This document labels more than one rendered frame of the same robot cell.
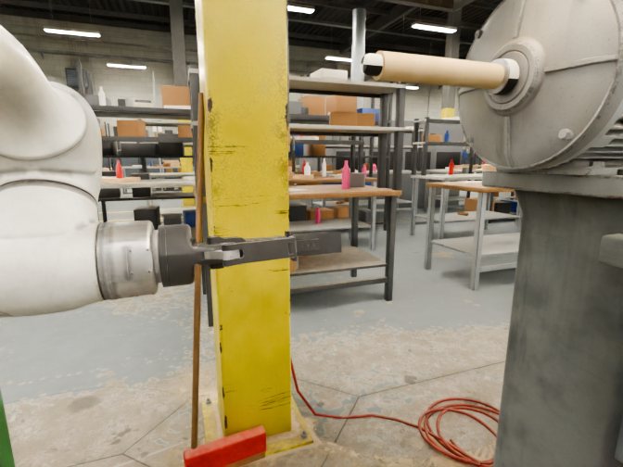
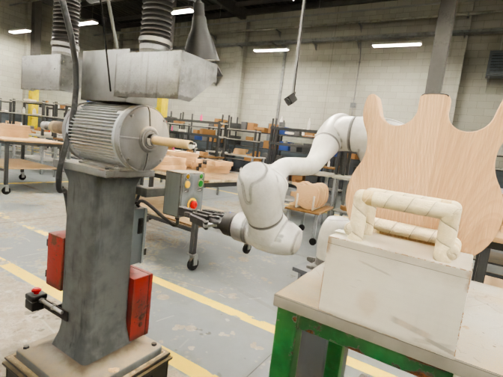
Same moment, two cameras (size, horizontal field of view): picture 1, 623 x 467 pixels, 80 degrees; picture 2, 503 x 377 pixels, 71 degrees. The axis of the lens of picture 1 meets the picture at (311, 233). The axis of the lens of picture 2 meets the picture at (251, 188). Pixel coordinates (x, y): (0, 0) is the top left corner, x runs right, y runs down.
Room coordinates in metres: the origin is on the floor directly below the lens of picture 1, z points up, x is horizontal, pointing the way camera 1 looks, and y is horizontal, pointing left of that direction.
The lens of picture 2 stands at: (1.08, 1.03, 1.28)
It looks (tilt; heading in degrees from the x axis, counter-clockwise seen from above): 7 degrees down; 231
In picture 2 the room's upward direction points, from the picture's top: 7 degrees clockwise
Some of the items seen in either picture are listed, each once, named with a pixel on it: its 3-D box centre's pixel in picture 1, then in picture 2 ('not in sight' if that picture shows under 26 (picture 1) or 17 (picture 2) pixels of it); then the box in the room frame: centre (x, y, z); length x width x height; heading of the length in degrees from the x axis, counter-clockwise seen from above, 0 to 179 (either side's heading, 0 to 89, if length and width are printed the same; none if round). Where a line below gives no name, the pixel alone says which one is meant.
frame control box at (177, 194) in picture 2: not in sight; (168, 197); (0.35, -0.46, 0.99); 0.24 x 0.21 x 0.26; 110
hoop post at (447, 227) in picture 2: not in sight; (446, 236); (0.37, 0.76, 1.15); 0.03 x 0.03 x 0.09
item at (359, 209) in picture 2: not in sight; (358, 218); (0.42, 0.60, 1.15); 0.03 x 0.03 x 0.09
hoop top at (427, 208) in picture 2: not in sight; (403, 203); (0.40, 0.68, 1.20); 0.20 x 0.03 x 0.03; 109
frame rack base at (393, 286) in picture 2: not in sight; (393, 283); (0.35, 0.66, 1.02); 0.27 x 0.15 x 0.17; 110
